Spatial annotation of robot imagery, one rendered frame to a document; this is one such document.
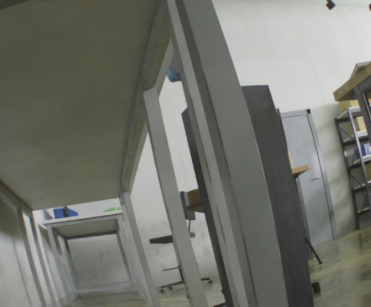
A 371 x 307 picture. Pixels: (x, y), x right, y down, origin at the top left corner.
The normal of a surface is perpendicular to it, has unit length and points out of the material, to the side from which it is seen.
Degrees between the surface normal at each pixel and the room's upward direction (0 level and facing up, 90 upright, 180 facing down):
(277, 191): 90
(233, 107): 90
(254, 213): 90
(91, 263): 90
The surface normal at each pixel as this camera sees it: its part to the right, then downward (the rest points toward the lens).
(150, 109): 0.17, -0.24
